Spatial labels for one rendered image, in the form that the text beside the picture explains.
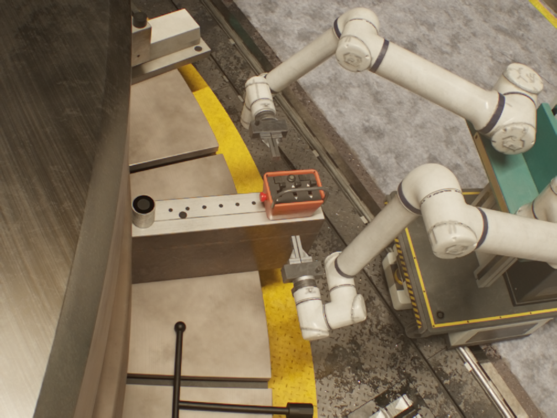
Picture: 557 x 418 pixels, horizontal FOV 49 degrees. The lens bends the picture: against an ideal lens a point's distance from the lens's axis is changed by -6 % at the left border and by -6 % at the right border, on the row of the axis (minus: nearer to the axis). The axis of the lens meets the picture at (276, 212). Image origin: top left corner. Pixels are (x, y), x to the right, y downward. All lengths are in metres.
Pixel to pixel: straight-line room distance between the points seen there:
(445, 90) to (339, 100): 1.60
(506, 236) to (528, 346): 1.64
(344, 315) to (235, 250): 0.56
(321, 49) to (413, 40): 2.00
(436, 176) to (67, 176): 0.99
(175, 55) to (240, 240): 1.18
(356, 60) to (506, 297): 1.38
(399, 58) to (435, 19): 2.44
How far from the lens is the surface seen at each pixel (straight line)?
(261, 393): 2.46
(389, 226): 1.87
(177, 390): 2.39
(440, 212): 1.65
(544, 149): 2.44
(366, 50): 2.09
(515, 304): 2.97
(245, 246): 2.42
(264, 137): 2.29
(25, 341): 0.92
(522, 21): 5.01
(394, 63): 2.13
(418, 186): 1.71
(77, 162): 1.05
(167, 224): 2.26
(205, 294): 2.56
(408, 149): 3.64
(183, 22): 3.24
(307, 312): 2.11
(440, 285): 2.86
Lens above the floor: 2.64
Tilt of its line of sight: 56 degrees down
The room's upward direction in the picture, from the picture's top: 21 degrees clockwise
